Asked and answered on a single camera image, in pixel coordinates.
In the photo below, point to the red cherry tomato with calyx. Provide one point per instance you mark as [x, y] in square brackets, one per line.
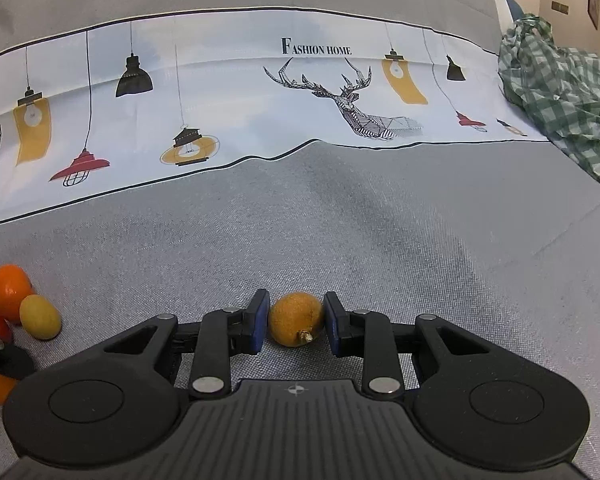
[1, 329]

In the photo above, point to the orange-yellow kumquat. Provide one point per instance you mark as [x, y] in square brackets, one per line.
[295, 317]

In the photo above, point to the green checked cloth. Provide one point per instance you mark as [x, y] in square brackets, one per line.
[565, 90]

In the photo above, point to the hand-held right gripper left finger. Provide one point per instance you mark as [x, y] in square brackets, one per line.
[260, 322]

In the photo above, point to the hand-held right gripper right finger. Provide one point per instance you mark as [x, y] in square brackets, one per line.
[331, 322]

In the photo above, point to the grey printed sofa cover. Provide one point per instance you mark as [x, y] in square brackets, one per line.
[330, 210]

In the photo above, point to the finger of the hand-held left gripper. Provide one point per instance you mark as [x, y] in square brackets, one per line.
[5, 360]

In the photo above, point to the yellow fruit with brown spot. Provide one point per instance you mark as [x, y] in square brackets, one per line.
[40, 316]

